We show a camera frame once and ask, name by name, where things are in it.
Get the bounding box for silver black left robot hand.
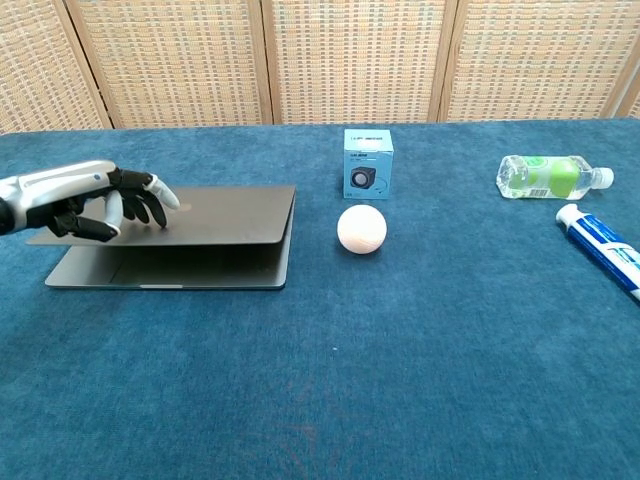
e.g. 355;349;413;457
0;159;181;244

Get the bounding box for grey laptop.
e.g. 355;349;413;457
25;185;298;291

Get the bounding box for woven rattan screen panel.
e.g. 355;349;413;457
438;0;640;123
0;0;112;135
259;0;459;126
64;0;275;129

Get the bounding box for pale pink ball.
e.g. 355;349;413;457
336;203;389;256

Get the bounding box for light blue speaker box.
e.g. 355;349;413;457
342;128;395;201

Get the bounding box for blue table cloth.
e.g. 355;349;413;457
0;117;640;480

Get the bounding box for clear bottle with green label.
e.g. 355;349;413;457
495;154;615;201

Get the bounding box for blue and white toothpaste tube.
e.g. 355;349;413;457
555;202;640;303

